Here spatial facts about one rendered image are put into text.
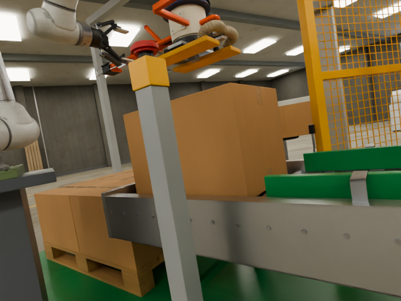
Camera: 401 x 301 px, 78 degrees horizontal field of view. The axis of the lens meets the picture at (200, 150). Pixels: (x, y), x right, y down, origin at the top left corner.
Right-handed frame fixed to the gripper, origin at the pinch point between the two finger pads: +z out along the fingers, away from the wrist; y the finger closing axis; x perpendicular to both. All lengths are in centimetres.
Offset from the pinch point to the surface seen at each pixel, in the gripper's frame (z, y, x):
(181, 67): 18.4, 12.0, 15.7
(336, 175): -12, 63, 82
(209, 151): -8, 53, 42
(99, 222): -3, 88, -46
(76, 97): 554, -226, -1011
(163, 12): -9.1, 0.1, 31.9
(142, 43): -39, 24, 49
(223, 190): -8, 68, 45
